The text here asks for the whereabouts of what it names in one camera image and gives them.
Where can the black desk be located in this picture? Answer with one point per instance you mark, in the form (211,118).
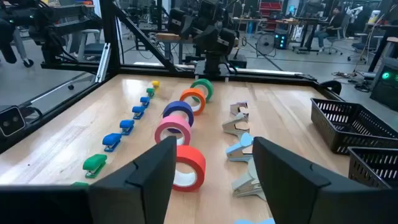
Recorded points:
(385,34)

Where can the green tape roll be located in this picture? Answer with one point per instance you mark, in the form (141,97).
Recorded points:
(205,83)

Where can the light blue staple remover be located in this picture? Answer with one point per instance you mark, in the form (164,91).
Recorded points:
(255,221)
(239,146)

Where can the person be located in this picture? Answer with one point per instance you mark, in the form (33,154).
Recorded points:
(329,28)

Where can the black computer tower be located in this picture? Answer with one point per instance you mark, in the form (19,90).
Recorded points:
(281,40)

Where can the silver aluminium bracket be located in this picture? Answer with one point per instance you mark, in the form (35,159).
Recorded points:
(103,62)

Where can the grey staple remover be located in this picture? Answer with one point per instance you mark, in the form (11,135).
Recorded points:
(234,126)
(248,183)

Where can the yellow stapler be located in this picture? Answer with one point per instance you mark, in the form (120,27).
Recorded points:
(155,83)

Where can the purple tape roll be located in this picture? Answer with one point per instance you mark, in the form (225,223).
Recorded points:
(178,107)

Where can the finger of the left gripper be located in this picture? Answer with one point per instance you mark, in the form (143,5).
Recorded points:
(180,21)
(225,42)

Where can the lavender staple remover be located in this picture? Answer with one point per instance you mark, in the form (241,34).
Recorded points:
(237,107)

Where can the black computer case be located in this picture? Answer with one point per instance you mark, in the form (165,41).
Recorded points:
(385,87)

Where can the black metal table frame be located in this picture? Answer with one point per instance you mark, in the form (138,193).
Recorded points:
(110,46)

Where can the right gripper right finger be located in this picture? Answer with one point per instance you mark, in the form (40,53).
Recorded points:
(295,199)

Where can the orange tape roll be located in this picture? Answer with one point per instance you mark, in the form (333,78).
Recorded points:
(192,92)

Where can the small black depth camera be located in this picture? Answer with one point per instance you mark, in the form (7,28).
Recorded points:
(11,121)

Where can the pink tape roll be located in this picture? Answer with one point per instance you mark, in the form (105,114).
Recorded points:
(174,123)

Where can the red storage bins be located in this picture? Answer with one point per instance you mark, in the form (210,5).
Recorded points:
(270,7)

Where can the grey office chair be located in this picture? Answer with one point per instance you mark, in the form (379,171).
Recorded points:
(90,46)

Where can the red tape roll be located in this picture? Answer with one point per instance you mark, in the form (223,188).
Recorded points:
(196,158)

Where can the black floor fan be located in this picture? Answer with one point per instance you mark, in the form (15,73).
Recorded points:
(265,44)

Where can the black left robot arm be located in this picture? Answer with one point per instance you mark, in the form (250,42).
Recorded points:
(213,63)

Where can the black plastic mesh basket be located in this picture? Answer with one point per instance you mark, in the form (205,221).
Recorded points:
(329,130)
(360,168)

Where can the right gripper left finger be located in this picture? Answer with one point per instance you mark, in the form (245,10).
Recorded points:
(140,199)

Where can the green stapler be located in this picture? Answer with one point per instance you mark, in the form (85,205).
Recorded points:
(150,91)
(79,184)
(94,163)

